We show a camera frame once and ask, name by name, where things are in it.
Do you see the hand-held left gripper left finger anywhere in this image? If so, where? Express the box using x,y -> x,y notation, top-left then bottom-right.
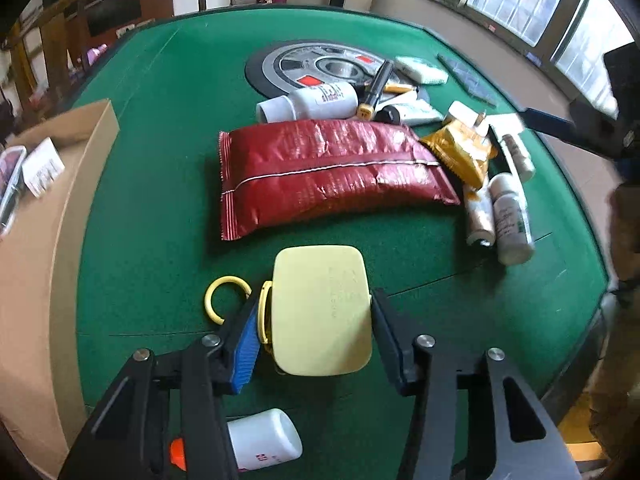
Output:
57,300 -> 261,480

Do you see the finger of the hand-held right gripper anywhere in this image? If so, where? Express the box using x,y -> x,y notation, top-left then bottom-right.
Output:
520,106 -> 576,137

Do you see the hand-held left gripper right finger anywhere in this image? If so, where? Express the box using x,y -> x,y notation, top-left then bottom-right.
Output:
372,288 -> 583,480

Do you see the white bottle orange cap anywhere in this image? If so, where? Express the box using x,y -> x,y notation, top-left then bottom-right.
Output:
170,408 -> 304,473

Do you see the pale yellow case with ring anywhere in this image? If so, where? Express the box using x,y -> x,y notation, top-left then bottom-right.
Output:
204,246 -> 374,377

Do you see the yellow cracker packet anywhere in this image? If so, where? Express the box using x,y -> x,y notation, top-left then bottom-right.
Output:
419,119 -> 493,187

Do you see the white bottle grey label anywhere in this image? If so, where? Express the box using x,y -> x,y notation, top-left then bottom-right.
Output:
489,172 -> 536,267

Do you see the white sachet packet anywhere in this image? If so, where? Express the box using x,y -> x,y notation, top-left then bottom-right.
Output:
462,184 -> 496,248

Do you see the white tube black cap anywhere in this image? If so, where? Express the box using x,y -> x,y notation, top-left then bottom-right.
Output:
375,99 -> 445,127

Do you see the red zip pouch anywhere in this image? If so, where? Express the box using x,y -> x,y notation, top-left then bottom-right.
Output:
218,120 -> 462,242

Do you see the cardboard box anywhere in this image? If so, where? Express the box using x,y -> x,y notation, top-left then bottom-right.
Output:
0,99 -> 121,463

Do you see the white pill bottle red label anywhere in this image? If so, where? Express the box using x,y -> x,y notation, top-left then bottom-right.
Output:
256,82 -> 359,123

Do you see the white paper card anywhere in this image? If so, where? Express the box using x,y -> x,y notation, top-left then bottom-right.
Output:
484,112 -> 525,136

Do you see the small white spray bottle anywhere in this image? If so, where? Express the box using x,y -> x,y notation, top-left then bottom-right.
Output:
500,132 -> 536,181

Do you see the dark blue flat case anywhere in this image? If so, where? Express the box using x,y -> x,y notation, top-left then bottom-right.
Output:
436,52 -> 498,107

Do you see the white tissue pack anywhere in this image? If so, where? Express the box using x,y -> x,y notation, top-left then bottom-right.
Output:
394,55 -> 449,85

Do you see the black pen gold end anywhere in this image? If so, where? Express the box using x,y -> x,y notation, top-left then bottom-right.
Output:
356,60 -> 395,121

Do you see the round grey table centre disc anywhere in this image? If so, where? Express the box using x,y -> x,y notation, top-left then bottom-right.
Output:
245,40 -> 431,106

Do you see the small white printed box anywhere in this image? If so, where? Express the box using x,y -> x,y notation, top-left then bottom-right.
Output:
22,137 -> 66,197

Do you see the printed clear pencil case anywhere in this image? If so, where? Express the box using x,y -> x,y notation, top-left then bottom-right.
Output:
0,145 -> 27,236

